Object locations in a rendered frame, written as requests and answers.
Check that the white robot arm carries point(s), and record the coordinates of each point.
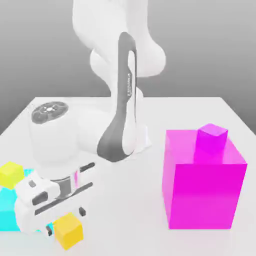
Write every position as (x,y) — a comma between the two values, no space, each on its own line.
(124,100)

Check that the large cyan box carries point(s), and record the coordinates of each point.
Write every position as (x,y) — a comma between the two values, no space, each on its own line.
(7,210)

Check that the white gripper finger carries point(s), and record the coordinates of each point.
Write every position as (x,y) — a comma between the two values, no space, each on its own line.
(82,211)
(49,231)

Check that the small purple cube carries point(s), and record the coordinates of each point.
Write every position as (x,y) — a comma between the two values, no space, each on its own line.
(212,140)

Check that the small yellow cube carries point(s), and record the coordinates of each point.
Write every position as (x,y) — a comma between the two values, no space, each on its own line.
(11,174)

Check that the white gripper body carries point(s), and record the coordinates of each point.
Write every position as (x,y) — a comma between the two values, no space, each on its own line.
(30,220)

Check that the small orange cube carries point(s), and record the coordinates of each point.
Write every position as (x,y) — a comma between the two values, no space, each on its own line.
(69,232)

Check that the large magenta box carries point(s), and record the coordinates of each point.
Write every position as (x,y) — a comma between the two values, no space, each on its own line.
(204,196)

